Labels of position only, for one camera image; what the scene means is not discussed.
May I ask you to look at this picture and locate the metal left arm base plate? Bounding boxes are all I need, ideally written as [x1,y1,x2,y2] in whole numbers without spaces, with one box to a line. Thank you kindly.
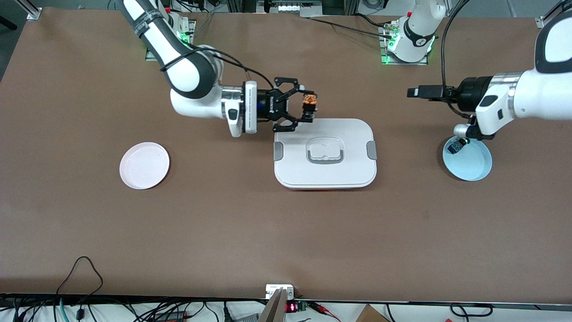
[379,25,429,66]

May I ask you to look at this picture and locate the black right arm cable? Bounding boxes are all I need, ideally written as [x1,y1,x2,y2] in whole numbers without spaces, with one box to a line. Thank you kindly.
[161,45,275,90]

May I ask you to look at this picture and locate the grey angled bar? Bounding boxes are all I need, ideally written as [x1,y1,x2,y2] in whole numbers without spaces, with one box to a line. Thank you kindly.
[258,288,289,322]

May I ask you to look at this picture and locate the white lunch box grey clips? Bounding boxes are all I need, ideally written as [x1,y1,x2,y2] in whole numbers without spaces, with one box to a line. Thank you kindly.
[273,118,377,191]

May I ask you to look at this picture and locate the black cable to base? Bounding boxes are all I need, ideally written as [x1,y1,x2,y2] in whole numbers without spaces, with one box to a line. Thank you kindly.
[308,16,394,40]

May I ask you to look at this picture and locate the red alligator clip leads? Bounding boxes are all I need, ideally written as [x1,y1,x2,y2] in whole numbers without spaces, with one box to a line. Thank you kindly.
[308,302,340,322]

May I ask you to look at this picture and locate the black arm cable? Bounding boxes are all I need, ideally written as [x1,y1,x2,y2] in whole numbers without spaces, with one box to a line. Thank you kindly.
[161,45,275,90]
[440,0,476,121]

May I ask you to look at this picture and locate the light blue round plate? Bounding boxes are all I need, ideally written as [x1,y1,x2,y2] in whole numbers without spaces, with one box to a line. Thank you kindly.
[442,135,493,182]

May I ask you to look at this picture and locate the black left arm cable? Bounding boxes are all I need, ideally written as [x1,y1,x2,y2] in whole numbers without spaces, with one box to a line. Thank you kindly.
[440,0,476,121]

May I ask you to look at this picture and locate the black power adapter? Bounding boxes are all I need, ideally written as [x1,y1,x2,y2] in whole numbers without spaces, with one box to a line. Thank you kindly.
[154,311,188,322]

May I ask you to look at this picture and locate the pink round plate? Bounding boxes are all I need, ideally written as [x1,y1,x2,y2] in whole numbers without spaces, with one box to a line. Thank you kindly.
[119,142,170,190]

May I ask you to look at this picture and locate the black looped cable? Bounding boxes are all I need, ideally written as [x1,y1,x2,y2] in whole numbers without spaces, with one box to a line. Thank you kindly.
[56,256,104,298]

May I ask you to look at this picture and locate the brown cardboard piece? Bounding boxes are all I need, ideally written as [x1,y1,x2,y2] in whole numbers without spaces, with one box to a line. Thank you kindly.
[355,304,389,322]

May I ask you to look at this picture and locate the black flat cable loop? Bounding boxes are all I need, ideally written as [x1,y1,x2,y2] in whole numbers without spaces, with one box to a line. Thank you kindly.
[450,303,494,319]

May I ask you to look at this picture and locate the small white bracket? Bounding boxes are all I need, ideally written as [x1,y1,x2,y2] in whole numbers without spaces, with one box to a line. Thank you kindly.
[265,284,294,299]

